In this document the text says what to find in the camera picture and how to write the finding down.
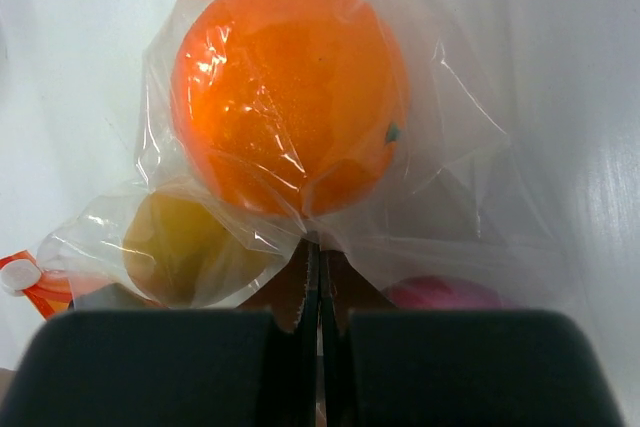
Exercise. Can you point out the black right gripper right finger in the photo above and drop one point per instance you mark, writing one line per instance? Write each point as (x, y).
(385, 366)

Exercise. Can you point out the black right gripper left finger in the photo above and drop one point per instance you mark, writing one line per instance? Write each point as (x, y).
(253, 365)

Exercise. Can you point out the fake yellow lemon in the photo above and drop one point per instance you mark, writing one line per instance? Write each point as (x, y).
(177, 253)

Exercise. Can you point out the clear zip top bag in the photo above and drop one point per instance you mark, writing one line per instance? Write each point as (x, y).
(449, 204)

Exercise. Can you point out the fake purple onion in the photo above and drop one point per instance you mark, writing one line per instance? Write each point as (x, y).
(444, 293)

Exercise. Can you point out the fake orange fruit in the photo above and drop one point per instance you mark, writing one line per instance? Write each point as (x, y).
(289, 107)

